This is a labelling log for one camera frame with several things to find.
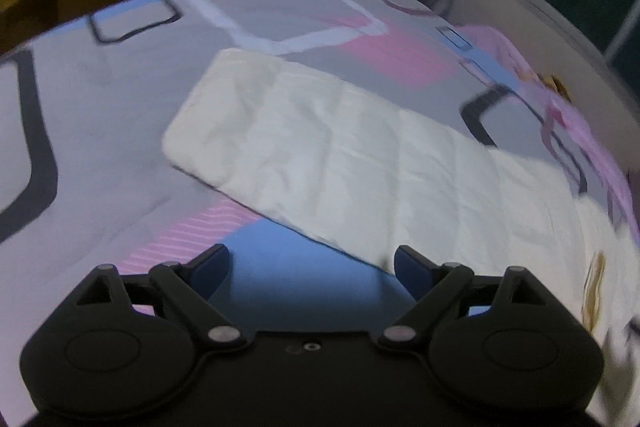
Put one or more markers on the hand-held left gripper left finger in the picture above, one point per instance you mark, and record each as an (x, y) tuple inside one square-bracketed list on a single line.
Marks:
[(212, 264)]

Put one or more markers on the white garment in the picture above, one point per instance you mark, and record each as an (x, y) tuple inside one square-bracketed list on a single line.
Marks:
[(325, 147)]

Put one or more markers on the pink printed blanket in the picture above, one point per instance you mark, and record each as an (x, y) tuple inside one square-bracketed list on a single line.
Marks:
[(565, 117)]

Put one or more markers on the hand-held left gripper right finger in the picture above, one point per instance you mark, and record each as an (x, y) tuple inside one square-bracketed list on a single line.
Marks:
[(410, 268)]

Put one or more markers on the patterned grey bed sheet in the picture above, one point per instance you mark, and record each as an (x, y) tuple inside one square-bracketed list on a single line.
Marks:
[(125, 117)]

